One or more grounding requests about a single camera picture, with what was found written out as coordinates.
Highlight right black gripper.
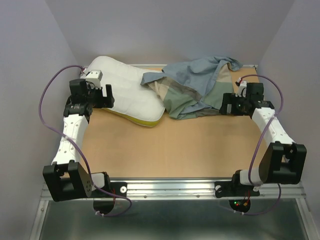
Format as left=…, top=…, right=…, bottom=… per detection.
left=218, top=92, right=250, bottom=116

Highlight white pillow yellow edge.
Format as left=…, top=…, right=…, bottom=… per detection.
left=82, top=56, right=165, bottom=127

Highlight blue patchwork pillowcase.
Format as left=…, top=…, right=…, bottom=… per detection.
left=140, top=56, right=243, bottom=120

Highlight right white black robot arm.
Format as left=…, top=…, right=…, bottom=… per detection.
left=215, top=81, right=307, bottom=198

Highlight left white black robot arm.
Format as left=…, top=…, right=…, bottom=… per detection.
left=42, top=78, right=115, bottom=202

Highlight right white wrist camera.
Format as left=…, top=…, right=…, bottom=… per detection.
left=235, top=77, right=247, bottom=98

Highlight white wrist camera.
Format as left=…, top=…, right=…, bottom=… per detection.
left=85, top=70, right=103, bottom=89
left=235, top=77, right=247, bottom=98

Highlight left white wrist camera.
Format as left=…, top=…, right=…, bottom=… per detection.
left=85, top=70, right=103, bottom=89

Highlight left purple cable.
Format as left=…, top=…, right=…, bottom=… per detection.
left=38, top=64, right=133, bottom=217

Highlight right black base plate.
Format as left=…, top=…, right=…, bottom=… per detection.
left=214, top=180, right=260, bottom=214

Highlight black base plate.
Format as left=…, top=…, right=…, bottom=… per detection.
left=214, top=180, right=260, bottom=214
left=89, top=182, right=131, bottom=217

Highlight aluminium front rail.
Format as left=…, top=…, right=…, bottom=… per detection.
left=39, top=177, right=307, bottom=201

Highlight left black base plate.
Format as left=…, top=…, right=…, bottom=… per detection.
left=89, top=182, right=131, bottom=217

